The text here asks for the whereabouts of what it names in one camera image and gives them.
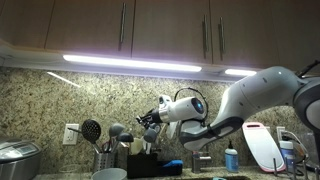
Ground black sink caddy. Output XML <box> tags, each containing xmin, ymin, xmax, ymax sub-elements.
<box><xmin>126</xmin><ymin>152</ymin><xmax>184</xmax><ymax>179</ymax></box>

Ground white plastic spoon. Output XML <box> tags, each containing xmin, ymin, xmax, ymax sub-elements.
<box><xmin>130</xmin><ymin>137</ymin><xmax>145</xmax><ymax>155</ymax></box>

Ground silver rice cooker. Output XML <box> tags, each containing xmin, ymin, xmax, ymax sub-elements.
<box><xmin>0</xmin><ymin>135</ymin><xmax>44</xmax><ymax>180</ymax></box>

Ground grey bowl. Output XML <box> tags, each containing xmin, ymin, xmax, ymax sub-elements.
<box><xmin>91</xmin><ymin>167</ymin><xmax>129</xmax><ymax>180</ymax></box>

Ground white LED light strip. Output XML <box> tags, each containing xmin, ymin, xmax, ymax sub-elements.
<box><xmin>62</xmin><ymin>54</ymin><xmax>203</xmax><ymax>74</ymax></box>
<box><xmin>224</xmin><ymin>68</ymin><xmax>258</xmax><ymax>77</ymax></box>

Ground blue sponge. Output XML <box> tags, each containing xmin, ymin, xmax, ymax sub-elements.
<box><xmin>163</xmin><ymin>159</ymin><xmax>184</xmax><ymax>168</ymax></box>

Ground metal cabinet bar handle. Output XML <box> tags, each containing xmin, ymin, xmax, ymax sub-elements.
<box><xmin>201</xmin><ymin>14</ymin><xmax>210</xmax><ymax>61</ymax></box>
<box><xmin>217</xmin><ymin>16</ymin><xmax>226</xmax><ymax>62</ymax></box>
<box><xmin>118</xmin><ymin>2</ymin><xmax>128</xmax><ymax>53</ymax></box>

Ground black slotted skimmer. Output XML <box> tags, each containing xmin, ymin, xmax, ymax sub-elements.
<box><xmin>67</xmin><ymin>118</ymin><xmax>103</xmax><ymax>154</ymax></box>

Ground white outlet with plug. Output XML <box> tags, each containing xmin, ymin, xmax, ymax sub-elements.
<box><xmin>275</xmin><ymin>126</ymin><xmax>288</xmax><ymax>143</ymax></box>

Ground dark ladle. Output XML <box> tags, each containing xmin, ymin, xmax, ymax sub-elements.
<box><xmin>113</xmin><ymin>131</ymin><xmax>135</xmax><ymax>154</ymax></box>

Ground metal dish rack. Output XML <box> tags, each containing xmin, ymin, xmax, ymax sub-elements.
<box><xmin>271</xmin><ymin>156</ymin><xmax>320</xmax><ymax>180</ymax></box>

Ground white pink cutting board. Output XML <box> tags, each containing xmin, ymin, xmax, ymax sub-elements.
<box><xmin>242</xmin><ymin>121</ymin><xmax>287</xmax><ymax>174</ymax></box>

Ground white bottle blue label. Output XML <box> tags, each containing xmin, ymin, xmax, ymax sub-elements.
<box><xmin>278</xmin><ymin>140</ymin><xmax>296</xmax><ymax>168</ymax></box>

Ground stainless steel gooseneck faucet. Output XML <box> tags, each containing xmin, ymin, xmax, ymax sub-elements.
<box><xmin>191</xmin><ymin>149</ymin><xmax>213</xmax><ymax>174</ymax></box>

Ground perforated metal utensil holder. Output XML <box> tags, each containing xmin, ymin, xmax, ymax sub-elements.
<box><xmin>92</xmin><ymin>151</ymin><xmax>117</xmax><ymax>174</ymax></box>

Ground wooden wall cabinets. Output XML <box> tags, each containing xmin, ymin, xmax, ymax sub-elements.
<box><xmin>0</xmin><ymin>0</ymin><xmax>320</xmax><ymax>69</ymax></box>

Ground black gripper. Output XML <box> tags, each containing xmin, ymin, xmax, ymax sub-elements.
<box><xmin>135</xmin><ymin>108</ymin><xmax>162</xmax><ymax>130</ymax></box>

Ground blue soap pump bottle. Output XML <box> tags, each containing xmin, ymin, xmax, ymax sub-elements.
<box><xmin>224</xmin><ymin>139</ymin><xmax>240</xmax><ymax>174</ymax></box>

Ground grey ladle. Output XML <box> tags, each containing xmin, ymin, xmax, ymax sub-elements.
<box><xmin>107</xmin><ymin>122</ymin><xmax>127</xmax><ymax>153</ymax></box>

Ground white wall outlet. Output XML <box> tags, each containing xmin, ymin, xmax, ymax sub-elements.
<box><xmin>62</xmin><ymin>123</ymin><xmax>81</xmax><ymax>146</ymax></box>

